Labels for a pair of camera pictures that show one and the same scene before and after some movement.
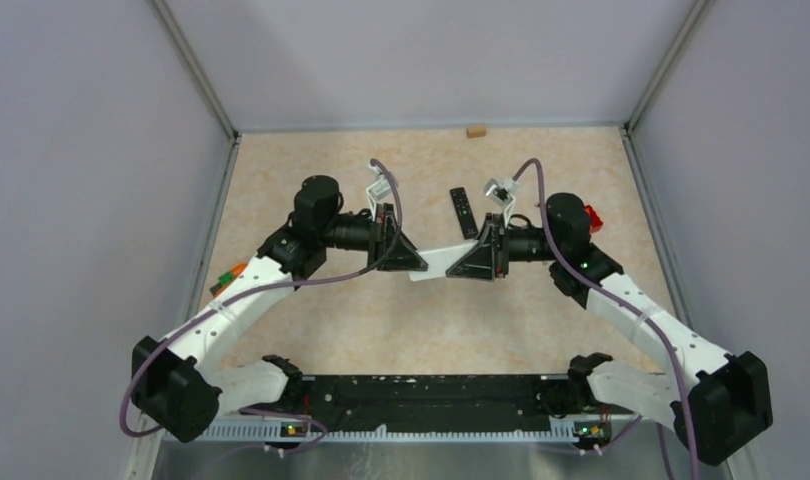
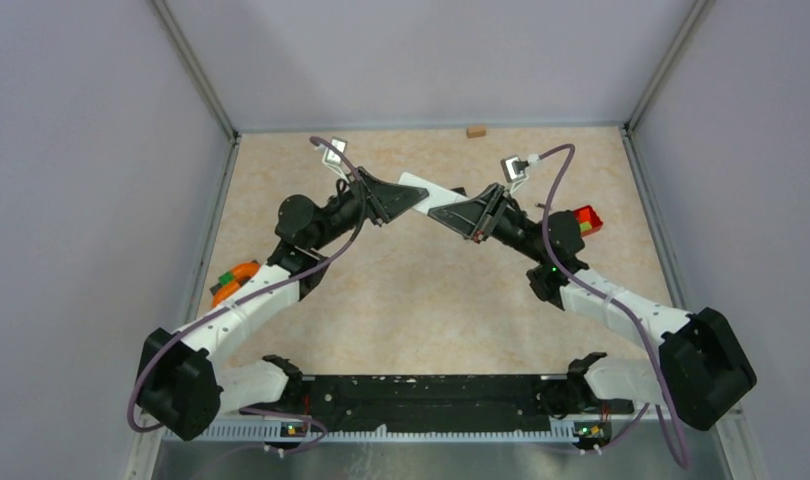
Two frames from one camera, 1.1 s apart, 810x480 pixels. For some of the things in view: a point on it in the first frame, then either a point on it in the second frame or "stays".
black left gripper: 402,255 to 381,200
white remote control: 440,259 to 439,195
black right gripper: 487,261 to 476,219
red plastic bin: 594,221 stays
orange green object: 227,278 stays
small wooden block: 476,132 stays
